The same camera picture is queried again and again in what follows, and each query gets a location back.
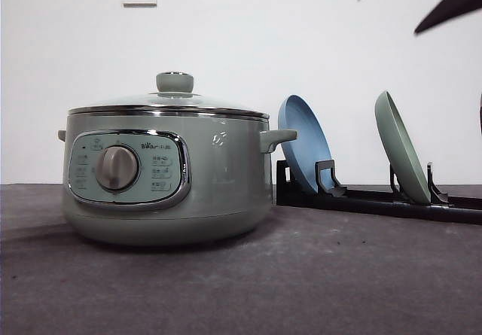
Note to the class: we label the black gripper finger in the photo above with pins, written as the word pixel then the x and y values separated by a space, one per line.
pixel 447 10

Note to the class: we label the green plate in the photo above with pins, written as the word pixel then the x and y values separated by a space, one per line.
pixel 400 148

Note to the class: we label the glass pot lid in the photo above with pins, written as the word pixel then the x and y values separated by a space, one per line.
pixel 174 97

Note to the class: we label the dark red plate edge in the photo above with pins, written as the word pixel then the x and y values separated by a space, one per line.
pixel 480 113

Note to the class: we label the blue plate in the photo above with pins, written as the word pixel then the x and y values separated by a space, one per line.
pixel 311 144

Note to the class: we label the black plate rack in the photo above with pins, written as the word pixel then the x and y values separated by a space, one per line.
pixel 334 197

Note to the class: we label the green electric steamer pot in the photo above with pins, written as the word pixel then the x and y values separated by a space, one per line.
pixel 168 179

